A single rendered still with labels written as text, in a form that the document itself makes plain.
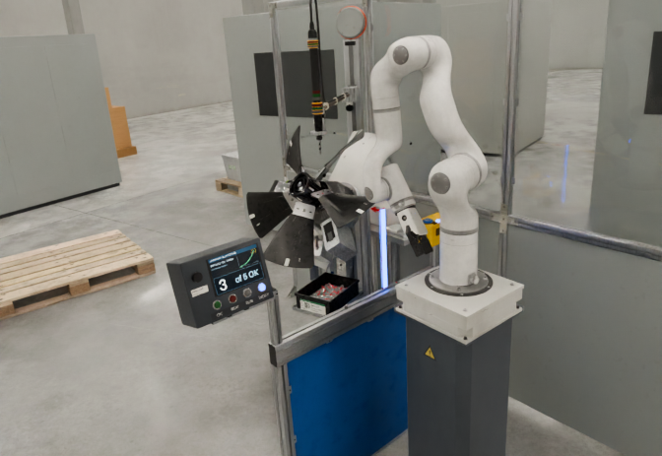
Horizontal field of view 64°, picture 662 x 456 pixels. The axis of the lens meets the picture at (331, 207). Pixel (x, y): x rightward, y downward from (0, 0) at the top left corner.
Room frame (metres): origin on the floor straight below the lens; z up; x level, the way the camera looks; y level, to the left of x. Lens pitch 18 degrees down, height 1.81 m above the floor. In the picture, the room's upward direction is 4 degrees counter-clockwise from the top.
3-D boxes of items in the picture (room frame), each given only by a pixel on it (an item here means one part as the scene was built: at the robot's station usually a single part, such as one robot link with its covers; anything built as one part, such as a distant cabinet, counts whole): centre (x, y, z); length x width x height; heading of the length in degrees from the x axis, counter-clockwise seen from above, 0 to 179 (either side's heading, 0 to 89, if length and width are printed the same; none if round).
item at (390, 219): (2.68, -0.30, 0.92); 0.17 x 0.16 x 0.11; 130
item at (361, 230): (2.48, -0.14, 0.58); 0.09 x 0.05 x 1.15; 40
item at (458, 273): (1.59, -0.40, 1.12); 0.19 x 0.19 x 0.18
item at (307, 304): (1.90, 0.03, 0.85); 0.22 x 0.17 x 0.07; 146
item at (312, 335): (1.82, -0.12, 0.82); 0.90 x 0.04 x 0.08; 130
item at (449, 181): (1.56, -0.38, 1.33); 0.19 x 0.12 x 0.24; 138
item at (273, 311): (1.55, 0.21, 0.96); 0.03 x 0.03 x 0.20; 40
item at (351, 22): (2.85, -0.16, 1.88); 0.16 x 0.07 x 0.16; 75
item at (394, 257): (2.60, -0.32, 0.42); 0.04 x 0.04 x 0.83; 40
